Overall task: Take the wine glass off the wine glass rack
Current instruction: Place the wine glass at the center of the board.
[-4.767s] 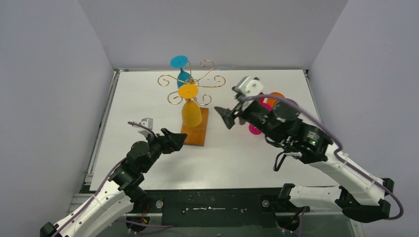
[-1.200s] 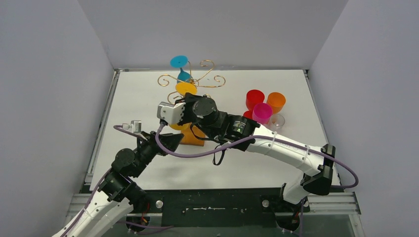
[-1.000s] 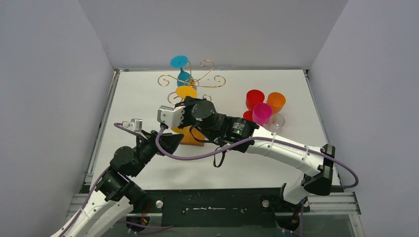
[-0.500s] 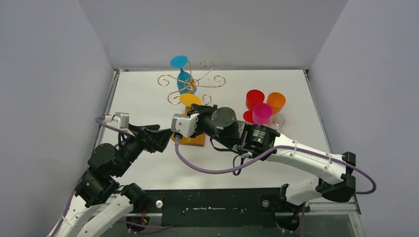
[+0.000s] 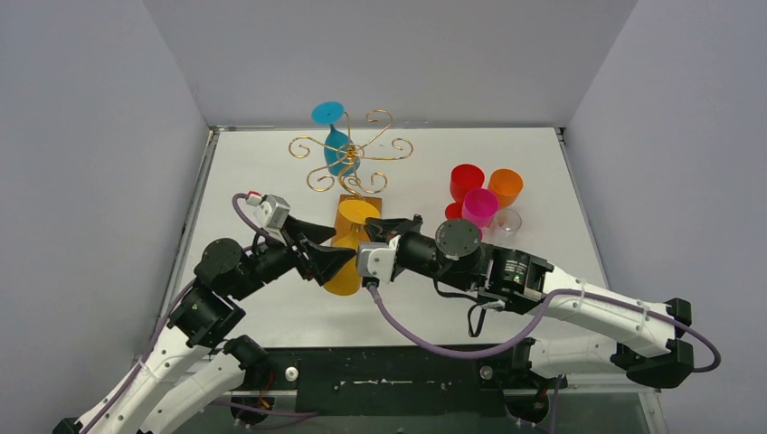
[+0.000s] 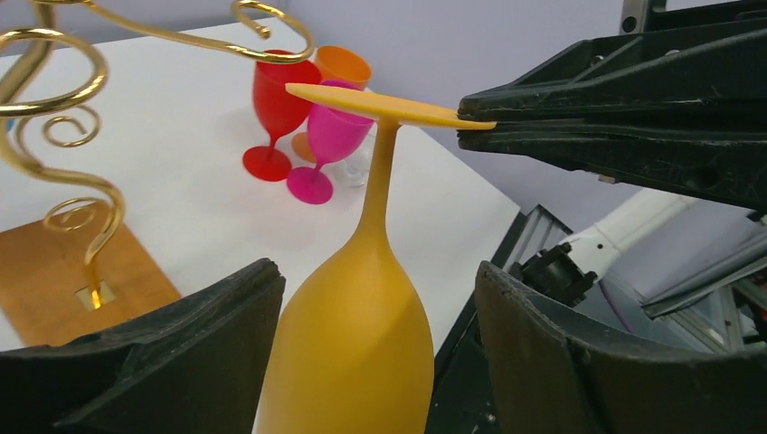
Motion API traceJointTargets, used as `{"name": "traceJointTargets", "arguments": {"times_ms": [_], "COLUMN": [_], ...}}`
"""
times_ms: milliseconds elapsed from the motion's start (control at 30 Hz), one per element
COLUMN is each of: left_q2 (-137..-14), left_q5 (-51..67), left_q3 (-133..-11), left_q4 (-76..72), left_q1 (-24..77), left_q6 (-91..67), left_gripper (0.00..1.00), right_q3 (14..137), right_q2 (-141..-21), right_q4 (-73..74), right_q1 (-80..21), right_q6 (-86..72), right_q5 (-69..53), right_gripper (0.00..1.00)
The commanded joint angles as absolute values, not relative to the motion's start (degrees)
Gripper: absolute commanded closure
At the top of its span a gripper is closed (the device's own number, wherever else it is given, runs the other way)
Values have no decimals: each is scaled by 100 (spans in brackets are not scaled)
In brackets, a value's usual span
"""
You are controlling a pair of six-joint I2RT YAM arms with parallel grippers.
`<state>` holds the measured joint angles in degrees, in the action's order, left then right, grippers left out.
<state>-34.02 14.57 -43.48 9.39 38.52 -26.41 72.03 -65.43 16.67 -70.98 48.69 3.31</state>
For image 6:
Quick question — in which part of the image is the magenta wine glass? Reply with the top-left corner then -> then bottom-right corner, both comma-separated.
287,104 -> 374,204

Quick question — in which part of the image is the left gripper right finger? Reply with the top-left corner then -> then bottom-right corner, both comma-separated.
475,262 -> 766,433

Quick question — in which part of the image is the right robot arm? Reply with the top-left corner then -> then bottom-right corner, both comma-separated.
459,17 -> 766,305

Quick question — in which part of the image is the clear patterned wine glass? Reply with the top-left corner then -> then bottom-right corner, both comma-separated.
335,133 -> 375,188

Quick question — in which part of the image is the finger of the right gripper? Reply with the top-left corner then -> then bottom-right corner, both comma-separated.
459,19 -> 766,122
458,119 -> 766,210

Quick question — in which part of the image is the aluminium frame rail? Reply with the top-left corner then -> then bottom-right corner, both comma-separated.
642,227 -> 766,354

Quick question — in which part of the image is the yellow wine glass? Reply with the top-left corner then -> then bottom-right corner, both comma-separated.
255,83 -> 494,433

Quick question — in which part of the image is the gold wire rack wooden base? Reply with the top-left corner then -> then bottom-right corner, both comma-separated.
1,37 -> 289,345

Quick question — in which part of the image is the orange wine glass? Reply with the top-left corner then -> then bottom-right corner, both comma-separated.
291,45 -> 372,163

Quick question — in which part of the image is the red wine glass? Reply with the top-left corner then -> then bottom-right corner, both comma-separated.
242,60 -> 321,182

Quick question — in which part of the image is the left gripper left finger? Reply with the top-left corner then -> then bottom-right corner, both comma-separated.
1,259 -> 285,433

